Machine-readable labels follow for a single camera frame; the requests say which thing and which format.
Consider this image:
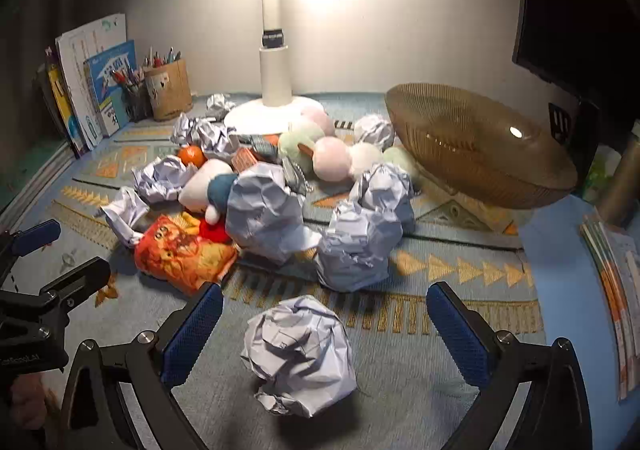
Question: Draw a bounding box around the stack of paper booklets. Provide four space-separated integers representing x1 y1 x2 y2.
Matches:
579 212 640 402

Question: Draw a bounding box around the white desk lamp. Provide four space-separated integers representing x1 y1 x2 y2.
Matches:
223 0 326 132

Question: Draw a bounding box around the plaid bow keychain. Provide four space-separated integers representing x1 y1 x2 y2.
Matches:
248 134 313 198

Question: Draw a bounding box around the person's left hand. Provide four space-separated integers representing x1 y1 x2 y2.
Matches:
7 372 51 433

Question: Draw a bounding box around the amber ribbed glass bowl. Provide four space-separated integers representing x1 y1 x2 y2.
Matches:
385 82 580 211

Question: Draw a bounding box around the white and blue plush toy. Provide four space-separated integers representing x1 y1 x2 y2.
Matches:
178 159 242 243

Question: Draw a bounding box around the black monitor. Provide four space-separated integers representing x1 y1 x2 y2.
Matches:
512 0 640 106

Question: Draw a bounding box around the wooden pen holder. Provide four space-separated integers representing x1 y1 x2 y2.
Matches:
144 59 194 122

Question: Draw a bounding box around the metal bottle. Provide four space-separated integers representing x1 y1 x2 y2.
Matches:
595 119 640 226

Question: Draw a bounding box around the green and white bag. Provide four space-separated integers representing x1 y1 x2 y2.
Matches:
582 145 623 203

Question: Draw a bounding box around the bunch of red pens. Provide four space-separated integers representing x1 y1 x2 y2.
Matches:
111 69 146 91

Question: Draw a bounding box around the white booklet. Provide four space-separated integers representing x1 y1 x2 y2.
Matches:
55 13 128 151

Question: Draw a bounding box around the patterned woven table mat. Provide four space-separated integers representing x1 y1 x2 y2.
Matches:
0 92 548 450

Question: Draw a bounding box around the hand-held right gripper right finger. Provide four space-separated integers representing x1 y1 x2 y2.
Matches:
426 281 593 450

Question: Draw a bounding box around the yellow book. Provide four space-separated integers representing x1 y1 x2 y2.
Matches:
46 62 81 153

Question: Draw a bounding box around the paper ball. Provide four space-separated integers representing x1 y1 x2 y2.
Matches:
240 295 357 418

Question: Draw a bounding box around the small pink cardboard box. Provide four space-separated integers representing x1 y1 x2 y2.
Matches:
231 146 261 177

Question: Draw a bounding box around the dark mesh pen cup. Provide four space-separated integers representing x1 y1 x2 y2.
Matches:
121 80 152 123

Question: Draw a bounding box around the pile of white papers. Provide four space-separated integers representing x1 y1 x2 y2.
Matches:
97 92 417 293

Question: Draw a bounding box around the orange snack bag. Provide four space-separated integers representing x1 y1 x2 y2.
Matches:
134 214 240 296

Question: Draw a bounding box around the pastel segmented plush caterpillar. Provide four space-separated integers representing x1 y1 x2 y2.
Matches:
277 106 421 183

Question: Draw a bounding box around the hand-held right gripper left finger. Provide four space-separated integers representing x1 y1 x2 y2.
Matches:
60 282 226 450

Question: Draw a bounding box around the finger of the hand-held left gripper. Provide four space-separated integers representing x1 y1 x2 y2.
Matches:
0 219 62 281
39 256 112 318

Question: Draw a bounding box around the bunch of coloured pens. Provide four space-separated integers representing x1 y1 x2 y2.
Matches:
143 46 182 68

